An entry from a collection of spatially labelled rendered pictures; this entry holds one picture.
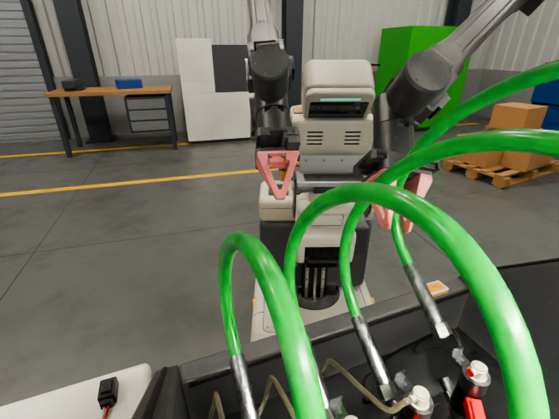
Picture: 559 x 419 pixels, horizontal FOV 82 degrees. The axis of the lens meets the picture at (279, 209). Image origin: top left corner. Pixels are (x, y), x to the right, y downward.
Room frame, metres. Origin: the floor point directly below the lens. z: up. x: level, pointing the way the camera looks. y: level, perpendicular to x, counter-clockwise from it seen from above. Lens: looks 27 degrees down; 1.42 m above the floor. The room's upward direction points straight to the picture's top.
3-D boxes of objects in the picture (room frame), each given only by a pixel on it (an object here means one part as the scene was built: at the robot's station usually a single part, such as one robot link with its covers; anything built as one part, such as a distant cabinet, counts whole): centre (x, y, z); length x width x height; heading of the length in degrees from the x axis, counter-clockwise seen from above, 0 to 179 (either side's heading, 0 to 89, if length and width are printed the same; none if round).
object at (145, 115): (4.99, 2.43, 0.52); 1.60 x 0.70 x 1.03; 106
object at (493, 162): (3.96, -2.85, 0.39); 1.20 x 0.85 x 0.79; 118
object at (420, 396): (0.20, -0.14, 1.10); 0.02 x 0.02 x 0.03
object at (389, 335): (0.45, -0.13, 0.87); 0.62 x 0.04 x 0.16; 112
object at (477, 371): (0.23, -0.21, 1.10); 0.02 x 0.02 x 0.03
